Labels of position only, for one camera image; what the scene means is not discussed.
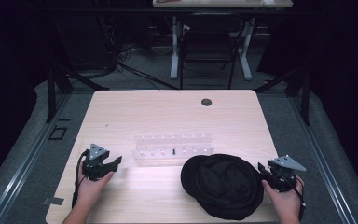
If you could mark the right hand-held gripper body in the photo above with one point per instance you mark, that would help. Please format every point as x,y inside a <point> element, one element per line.
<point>282,175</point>

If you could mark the person's left hand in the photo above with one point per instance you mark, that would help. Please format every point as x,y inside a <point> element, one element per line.
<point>90,187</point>

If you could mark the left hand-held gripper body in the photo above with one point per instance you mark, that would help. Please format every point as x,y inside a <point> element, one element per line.
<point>95,161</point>

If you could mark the person's right hand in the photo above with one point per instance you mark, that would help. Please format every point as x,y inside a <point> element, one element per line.
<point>284,202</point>

